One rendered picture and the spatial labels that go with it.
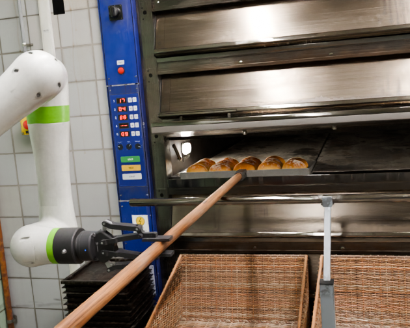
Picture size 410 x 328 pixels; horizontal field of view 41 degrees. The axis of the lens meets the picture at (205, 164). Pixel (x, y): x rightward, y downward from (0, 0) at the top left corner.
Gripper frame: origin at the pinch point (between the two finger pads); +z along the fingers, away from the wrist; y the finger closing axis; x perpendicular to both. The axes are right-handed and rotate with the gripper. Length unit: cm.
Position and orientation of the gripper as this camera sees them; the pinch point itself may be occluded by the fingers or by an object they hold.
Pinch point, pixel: (158, 245)
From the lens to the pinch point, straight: 134.4
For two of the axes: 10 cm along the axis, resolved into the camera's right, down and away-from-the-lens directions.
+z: 9.6, -0.4, -2.7
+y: 0.8, 9.9, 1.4
